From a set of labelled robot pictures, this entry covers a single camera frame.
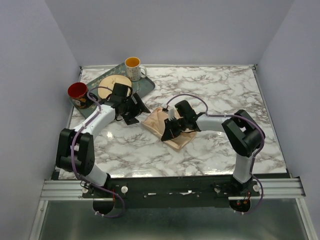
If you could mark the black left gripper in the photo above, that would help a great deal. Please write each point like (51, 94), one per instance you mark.
(140, 107)

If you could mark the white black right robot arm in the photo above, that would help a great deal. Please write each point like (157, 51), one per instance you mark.
(245, 136)

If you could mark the cream bird plate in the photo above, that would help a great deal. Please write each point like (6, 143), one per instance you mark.
(107, 84)

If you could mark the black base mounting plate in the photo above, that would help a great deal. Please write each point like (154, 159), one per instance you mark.
(219, 191)

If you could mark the peach cloth napkin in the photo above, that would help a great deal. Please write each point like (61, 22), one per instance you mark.
(155, 123)

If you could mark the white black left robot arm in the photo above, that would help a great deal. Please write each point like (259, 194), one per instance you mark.
(76, 151)

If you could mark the green floral tray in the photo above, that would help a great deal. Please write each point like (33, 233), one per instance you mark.
(143, 87)

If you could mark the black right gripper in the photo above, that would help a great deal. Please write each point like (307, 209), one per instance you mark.
(169, 132)

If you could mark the black mug red inside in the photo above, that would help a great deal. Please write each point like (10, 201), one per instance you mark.
(78, 93)

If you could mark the white mug yellow inside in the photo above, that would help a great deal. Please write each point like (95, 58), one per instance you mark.
(134, 70)

